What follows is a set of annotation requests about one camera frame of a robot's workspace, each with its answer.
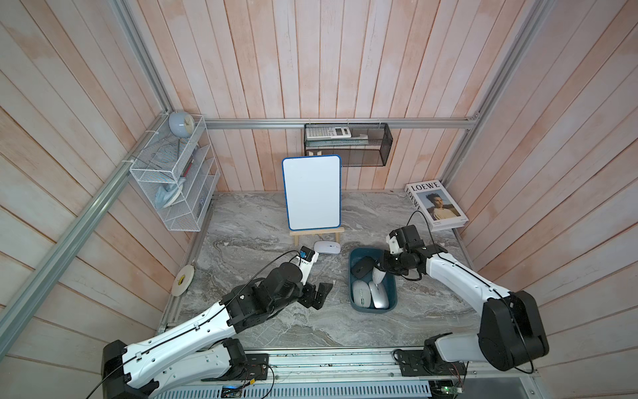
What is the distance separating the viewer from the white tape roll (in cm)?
92

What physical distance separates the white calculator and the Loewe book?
48 centimetres

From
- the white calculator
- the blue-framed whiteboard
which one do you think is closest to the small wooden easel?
the blue-framed whiteboard

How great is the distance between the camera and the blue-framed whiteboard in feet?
2.82

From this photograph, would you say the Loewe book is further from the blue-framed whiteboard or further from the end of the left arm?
the end of the left arm

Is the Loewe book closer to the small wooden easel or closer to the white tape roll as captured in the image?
the small wooden easel

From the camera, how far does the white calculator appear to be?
91 centimetres

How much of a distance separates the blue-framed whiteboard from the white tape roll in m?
0.42
